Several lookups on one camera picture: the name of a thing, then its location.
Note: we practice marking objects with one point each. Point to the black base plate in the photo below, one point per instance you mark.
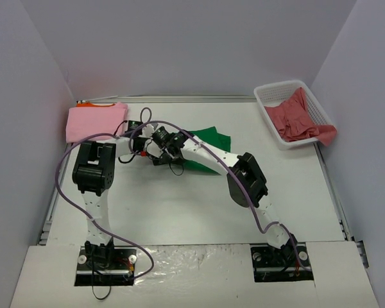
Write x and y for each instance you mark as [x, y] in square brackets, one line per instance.
[273, 265]
[116, 270]

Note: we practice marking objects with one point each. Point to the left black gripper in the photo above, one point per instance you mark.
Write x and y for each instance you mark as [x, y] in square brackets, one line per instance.
[139, 143]

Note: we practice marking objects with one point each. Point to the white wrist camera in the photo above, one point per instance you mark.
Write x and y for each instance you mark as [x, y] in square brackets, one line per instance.
[148, 131]
[152, 150]

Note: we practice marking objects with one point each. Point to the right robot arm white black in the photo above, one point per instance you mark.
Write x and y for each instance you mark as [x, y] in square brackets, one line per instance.
[247, 184]

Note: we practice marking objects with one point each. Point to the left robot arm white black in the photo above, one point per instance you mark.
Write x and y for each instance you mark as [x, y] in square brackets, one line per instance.
[93, 174]

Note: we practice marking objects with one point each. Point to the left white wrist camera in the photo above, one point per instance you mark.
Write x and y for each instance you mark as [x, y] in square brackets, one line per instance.
[148, 131]

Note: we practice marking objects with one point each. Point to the green t shirt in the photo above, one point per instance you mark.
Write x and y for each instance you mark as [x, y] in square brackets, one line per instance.
[212, 137]

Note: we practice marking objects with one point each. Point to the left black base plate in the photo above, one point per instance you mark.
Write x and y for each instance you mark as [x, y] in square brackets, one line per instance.
[116, 270]

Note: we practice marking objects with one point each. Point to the red t shirt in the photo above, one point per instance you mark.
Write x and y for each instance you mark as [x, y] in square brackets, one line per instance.
[293, 123]

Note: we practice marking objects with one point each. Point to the white plastic basket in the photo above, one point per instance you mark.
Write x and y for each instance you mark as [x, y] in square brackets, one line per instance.
[273, 94]

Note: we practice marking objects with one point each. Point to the folded pink t shirt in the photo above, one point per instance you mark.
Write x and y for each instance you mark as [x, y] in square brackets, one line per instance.
[83, 122]

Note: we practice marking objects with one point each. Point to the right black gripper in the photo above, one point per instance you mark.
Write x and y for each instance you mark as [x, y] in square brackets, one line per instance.
[162, 160]

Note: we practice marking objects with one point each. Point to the folded orange t shirt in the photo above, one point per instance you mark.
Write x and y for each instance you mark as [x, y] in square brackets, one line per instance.
[88, 104]

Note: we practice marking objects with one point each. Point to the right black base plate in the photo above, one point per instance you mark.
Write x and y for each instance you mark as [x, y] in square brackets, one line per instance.
[273, 265]

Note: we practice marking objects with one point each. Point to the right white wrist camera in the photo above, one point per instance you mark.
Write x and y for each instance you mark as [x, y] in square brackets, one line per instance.
[152, 150]

